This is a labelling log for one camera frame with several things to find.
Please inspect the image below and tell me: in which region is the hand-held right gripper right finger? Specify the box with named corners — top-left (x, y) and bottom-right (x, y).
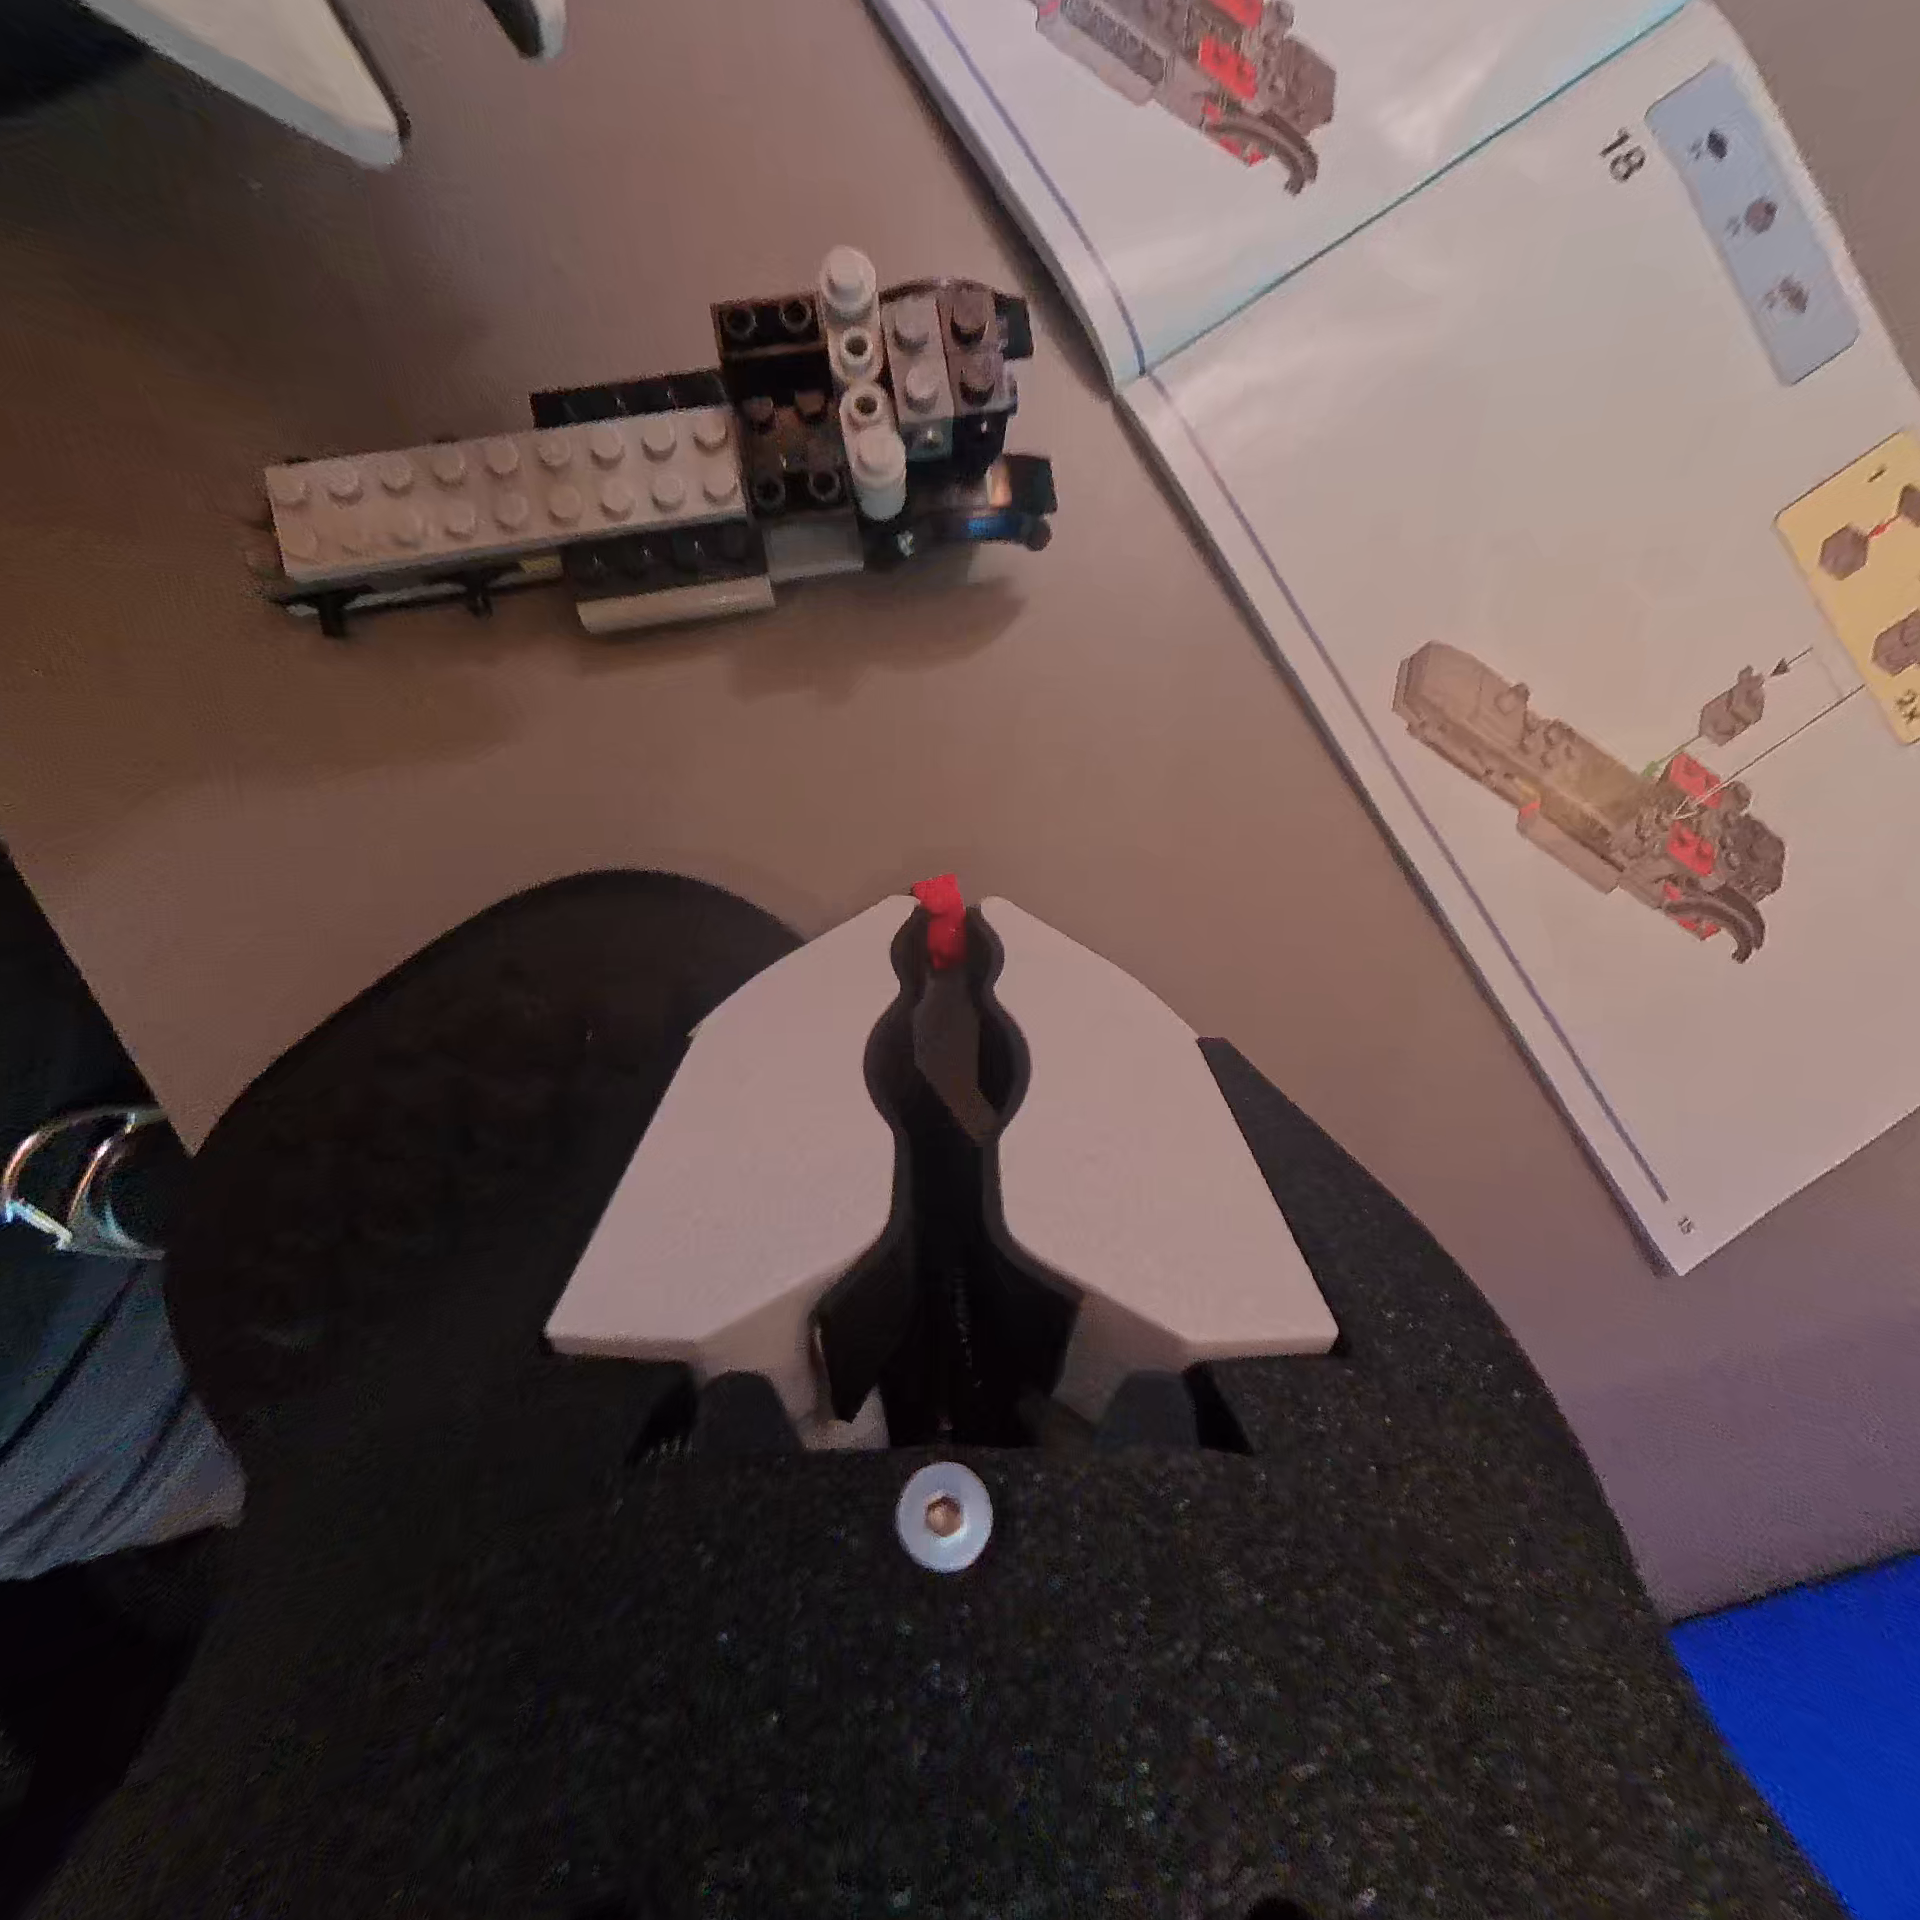
top-left (977, 894), bottom-right (1344, 1409)

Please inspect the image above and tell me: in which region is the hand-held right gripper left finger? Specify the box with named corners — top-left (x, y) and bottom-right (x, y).
top-left (541, 894), bottom-right (941, 1420)

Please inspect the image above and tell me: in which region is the grey black toy brick model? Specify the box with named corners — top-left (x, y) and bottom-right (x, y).
top-left (261, 244), bottom-right (1057, 641)

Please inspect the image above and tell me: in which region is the grey desk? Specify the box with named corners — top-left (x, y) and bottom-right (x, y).
top-left (0, 0), bottom-right (1920, 1629)

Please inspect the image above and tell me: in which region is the open brick instruction booklet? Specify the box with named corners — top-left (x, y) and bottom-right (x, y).
top-left (868, 0), bottom-right (1920, 1281)

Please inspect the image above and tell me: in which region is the blue plastic tray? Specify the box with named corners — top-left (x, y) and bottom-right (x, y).
top-left (1667, 1550), bottom-right (1920, 1920)

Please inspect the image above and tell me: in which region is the metal key ring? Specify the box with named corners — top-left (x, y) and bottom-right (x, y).
top-left (0, 1107), bottom-right (171, 1260)

